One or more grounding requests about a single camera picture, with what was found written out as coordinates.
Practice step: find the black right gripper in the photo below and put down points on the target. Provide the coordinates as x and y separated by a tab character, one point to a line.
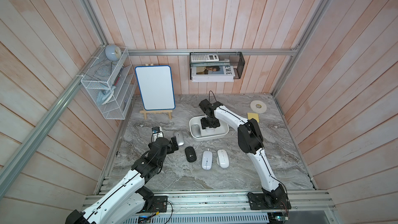
215	124

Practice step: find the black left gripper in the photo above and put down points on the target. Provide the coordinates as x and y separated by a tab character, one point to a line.
170	148

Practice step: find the silver mouse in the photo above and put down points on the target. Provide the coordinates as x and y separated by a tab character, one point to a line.
196	130
179	138

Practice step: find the black computer mouse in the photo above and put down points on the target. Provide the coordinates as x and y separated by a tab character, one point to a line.
190	154

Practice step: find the white glossy mouse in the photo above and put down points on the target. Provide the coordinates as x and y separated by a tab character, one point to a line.
222	159

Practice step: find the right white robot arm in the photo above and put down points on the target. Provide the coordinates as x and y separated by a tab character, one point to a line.
250	141

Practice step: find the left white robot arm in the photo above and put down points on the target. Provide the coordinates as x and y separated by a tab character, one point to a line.
130	195

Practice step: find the white plastic storage box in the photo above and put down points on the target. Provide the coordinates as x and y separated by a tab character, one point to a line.
209	133

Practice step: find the yellow sticky note pad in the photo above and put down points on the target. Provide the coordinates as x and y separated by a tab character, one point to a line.
254	116

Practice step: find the magazine with portrait cover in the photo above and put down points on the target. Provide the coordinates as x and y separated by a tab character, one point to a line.
212	74

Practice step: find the white tape roll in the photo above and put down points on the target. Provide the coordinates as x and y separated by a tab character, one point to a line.
258	107

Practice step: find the small wooden easel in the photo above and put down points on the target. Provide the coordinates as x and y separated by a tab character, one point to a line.
145	113

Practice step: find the white calculator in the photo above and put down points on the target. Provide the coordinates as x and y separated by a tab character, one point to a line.
204	58

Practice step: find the blue framed whiteboard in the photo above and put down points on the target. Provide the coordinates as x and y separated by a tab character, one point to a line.
156	87

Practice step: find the light blue item in shelf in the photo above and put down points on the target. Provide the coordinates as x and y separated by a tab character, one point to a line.
104	96

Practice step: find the pale blue globe lamp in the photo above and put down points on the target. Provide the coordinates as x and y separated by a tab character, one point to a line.
113	53

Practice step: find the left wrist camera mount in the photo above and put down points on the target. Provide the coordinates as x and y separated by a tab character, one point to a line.
157	132

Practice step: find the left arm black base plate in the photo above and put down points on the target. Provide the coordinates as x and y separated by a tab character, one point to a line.
155	204

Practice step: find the black wire wall basket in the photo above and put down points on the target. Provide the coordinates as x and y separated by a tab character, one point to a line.
233	59

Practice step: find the white wire mesh shelf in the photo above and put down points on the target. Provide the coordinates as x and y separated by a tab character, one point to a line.
102	73

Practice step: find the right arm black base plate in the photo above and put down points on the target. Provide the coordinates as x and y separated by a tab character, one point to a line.
261	201

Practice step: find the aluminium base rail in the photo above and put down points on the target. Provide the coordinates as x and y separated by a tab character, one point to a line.
232	207

